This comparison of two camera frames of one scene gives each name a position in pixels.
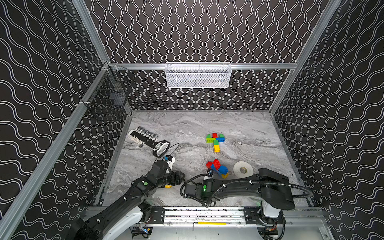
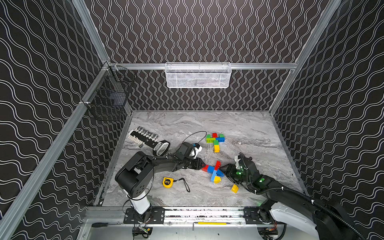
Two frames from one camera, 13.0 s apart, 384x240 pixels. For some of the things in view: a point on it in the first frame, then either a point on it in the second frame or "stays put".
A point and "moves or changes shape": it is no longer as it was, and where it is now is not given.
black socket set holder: x=142 y=137 stays put
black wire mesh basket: x=106 y=98 stays put
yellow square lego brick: x=216 y=148 stays put
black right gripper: x=195 y=185 to x=228 y=170
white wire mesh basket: x=198 y=75 stays put
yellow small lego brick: x=225 y=176 moves or changes shape
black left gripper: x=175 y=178 to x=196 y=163
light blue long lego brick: x=213 y=168 to x=213 y=174
